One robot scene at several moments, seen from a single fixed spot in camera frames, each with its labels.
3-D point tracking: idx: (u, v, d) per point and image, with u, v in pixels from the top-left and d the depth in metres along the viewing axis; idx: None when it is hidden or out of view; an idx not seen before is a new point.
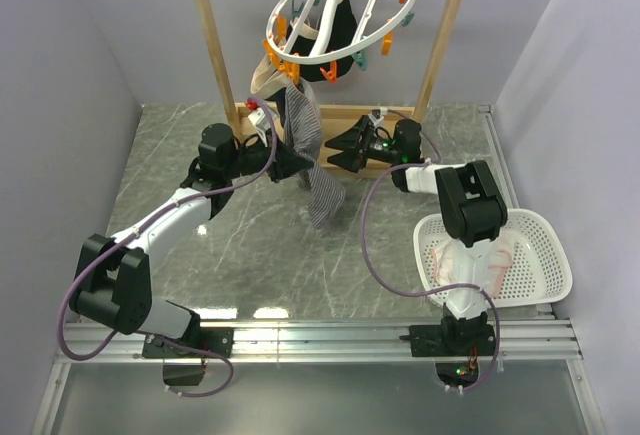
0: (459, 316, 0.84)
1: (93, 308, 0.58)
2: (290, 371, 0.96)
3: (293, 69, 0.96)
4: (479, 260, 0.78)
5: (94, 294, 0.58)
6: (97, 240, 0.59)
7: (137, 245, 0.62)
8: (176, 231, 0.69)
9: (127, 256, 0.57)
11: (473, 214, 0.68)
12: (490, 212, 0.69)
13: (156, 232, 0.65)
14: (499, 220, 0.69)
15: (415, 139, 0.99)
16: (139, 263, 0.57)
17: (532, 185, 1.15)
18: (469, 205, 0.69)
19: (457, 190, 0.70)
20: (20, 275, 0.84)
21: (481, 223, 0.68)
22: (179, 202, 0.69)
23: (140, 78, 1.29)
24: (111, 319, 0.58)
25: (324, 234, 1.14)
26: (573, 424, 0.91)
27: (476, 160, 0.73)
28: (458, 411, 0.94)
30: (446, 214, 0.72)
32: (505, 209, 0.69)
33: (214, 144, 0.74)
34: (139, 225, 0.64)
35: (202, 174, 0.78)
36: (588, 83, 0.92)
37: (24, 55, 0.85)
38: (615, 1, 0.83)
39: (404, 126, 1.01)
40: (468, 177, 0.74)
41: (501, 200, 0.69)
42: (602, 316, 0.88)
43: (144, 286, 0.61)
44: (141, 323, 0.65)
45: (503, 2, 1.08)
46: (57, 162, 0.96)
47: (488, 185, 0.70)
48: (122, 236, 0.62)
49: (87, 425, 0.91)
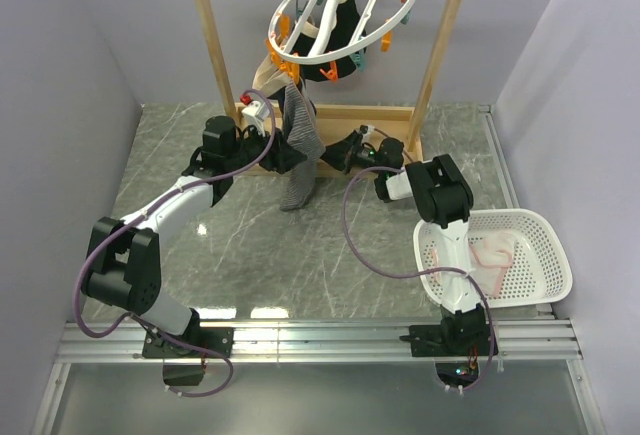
0: (455, 309, 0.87)
1: (104, 290, 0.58)
2: (290, 371, 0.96)
3: (293, 68, 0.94)
4: (461, 244, 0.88)
5: (106, 275, 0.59)
6: (107, 222, 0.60)
7: (145, 226, 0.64)
8: (181, 217, 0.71)
9: (138, 235, 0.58)
11: (441, 201, 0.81)
12: (456, 195, 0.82)
13: (163, 215, 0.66)
14: (466, 200, 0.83)
15: (398, 160, 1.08)
16: (149, 243, 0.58)
17: (532, 185, 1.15)
18: (436, 192, 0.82)
19: (424, 179, 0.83)
20: (21, 274, 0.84)
21: (449, 205, 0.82)
22: (182, 188, 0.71)
23: (140, 77, 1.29)
24: (123, 300, 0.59)
25: (325, 234, 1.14)
26: (573, 424, 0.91)
27: (441, 154, 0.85)
28: (457, 411, 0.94)
30: (419, 202, 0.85)
32: (470, 190, 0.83)
33: (218, 131, 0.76)
34: (147, 208, 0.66)
35: (202, 164, 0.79)
36: (587, 83, 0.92)
37: (24, 56, 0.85)
38: (614, 1, 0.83)
39: (390, 146, 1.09)
40: (436, 170, 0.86)
41: (465, 183, 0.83)
42: (602, 315, 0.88)
43: (155, 266, 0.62)
44: (147, 308, 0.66)
45: (505, 2, 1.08)
46: (57, 161, 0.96)
47: (454, 175, 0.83)
48: (131, 218, 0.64)
49: (87, 426, 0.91)
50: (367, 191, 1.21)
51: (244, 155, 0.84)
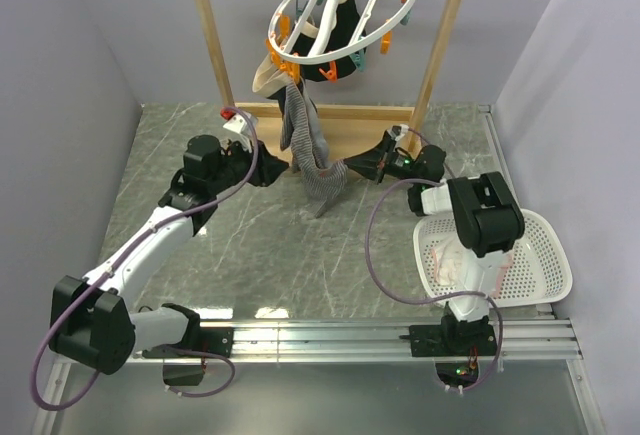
0: (462, 318, 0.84)
1: (75, 349, 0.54)
2: (289, 372, 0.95)
3: (294, 68, 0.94)
4: (489, 270, 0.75)
5: (72, 335, 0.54)
6: (70, 283, 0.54)
7: (110, 286, 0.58)
8: (156, 259, 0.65)
9: (100, 299, 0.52)
11: (487, 224, 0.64)
12: (505, 221, 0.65)
13: (132, 267, 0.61)
14: (517, 230, 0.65)
15: (439, 169, 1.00)
16: (114, 308, 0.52)
17: (532, 185, 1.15)
18: (481, 212, 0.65)
19: (469, 198, 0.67)
20: (21, 273, 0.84)
21: (496, 231, 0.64)
22: (155, 228, 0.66)
23: (140, 77, 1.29)
24: (92, 362, 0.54)
25: (324, 234, 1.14)
26: (573, 424, 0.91)
27: (490, 172, 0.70)
28: (457, 411, 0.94)
30: (459, 224, 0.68)
32: (522, 218, 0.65)
33: (200, 154, 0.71)
34: (113, 262, 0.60)
35: (183, 187, 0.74)
36: (587, 83, 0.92)
37: (24, 57, 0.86)
38: (614, 1, 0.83)
39: (430, 153, 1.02)
40: (483, 189, 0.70)
41: (517, 208, 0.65)
42: (602, 315, 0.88)
43: (126, 317, 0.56)
44: (130, 352, 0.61)
45: (504, 3, 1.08)
46: (57, 161, 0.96)
47: (504, 195, 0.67)
48: (95, 277, 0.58)
49: (86, 426, 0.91)
50: (368, 191, 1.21)
51: (230, 174, 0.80)
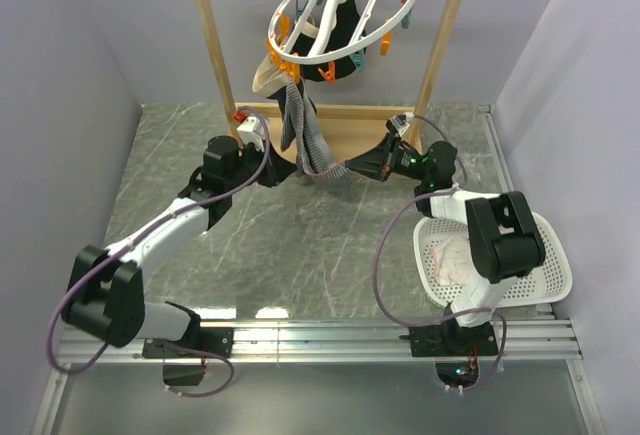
0: (464, 325, 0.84)
1: (86, 319, 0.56)
2: (290, 371, 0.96)
3: (294, 68, 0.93)
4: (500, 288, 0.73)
5: (87, 306, 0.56)
6: (90, 252, 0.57)
7: (130, 258, 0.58)
8: (169, 245, 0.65)
9: (120, 269, 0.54)
11: (505, 253, 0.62)
12: (525, 250, 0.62)
13: (151, 245, 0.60)
14: (536, 259, 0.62)
15: (449, 168, 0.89)
16: (132, 278, 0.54)
17: (532, 185, 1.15)
18: (500, 240, 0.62)
19: (489, 223, 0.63)
20: (21, 273, 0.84)
21: (514, 261, 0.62)
22: (175, 213, 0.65)
23: (140, 77, 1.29)
24: (102, 333, 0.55)
25: (325, 234, 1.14)
26: (573, 424, 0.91)
27: (511, 191, 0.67)
28: (457, 411, 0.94)
30: (475, 247, 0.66)
32: (543, 247, 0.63)
33: (219, 153, 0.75)
34: (134, 237, 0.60)
35: (201, 184, 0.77)
36: (587, 84, 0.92)
37: (24, 57, 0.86)
38: (614, 1, 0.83)
39: (440, 151, 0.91)
40: (502, 209, 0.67)
41: (538, 237, 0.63)
42: (602, 315, 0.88)
43: (140, 293, 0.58)
44: (137, 329, 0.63)
45: (505, 3, 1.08)
46: (57, 161, 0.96)
47: (525, 221, 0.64)
48: (116, 248, 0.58)
49: (87, 425, 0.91)
50: (368, 191, 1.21)
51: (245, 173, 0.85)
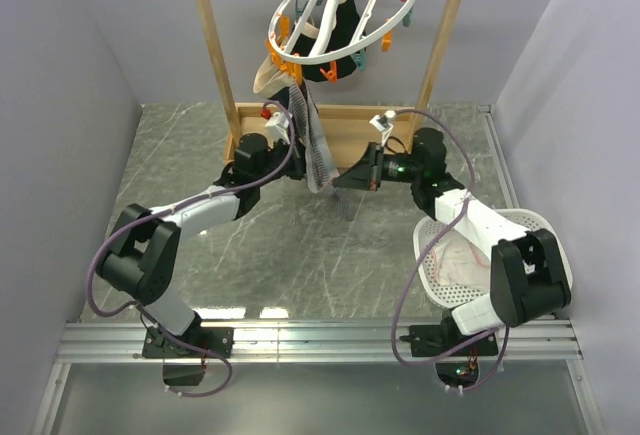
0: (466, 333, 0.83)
1: (119, 275, 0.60)
2: (290, 371, 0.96)
3: (296, 68, 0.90)
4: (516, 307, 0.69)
5: (122, 258, 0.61)
6: (135, 209, 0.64)
7: (171, 219, 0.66)
8: (200, 220, 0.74)
9: (161, 226, 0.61)
11: (532, 306, 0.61)
12: (551, 301, 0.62)
13: (189, 214, 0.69)
14: (559, 306, 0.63)
15: (439, 152, 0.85)
16: (171, 235, 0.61)
17: (532, 185, 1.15)
18: (528, 294, 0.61)
19: (521, 278, 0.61)
20: (21, 273, 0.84)
21: (539, 313, 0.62)
22: (211, 195, 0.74)
23: (139, 78, 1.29)
24: (132, 289, 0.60)
25: (325, 234, 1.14)
26: (573, 424, 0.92)
27: (539, 233, 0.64)
28: (457, 410, 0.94)
30: (498, 293, 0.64)
32: (568, 294, 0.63)
33: (249, 151, 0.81)
34: (176, 204, 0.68)
35: (234, 178, 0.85)
36: (587, 84, 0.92)
37: (24, 56, 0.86)
38: (614, 1, 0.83)
39: (426, 137, 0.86)
40: (527, 248, 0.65)
41: (566, 285, 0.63)
42: (602, 315, 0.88)
43: (171, 259, 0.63)
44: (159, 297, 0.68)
45: (504, 3, 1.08)
46: (57, 161, 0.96)
47: (555, 269, 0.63)
48: (159, 210, 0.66)
49: (87, 425, 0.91)
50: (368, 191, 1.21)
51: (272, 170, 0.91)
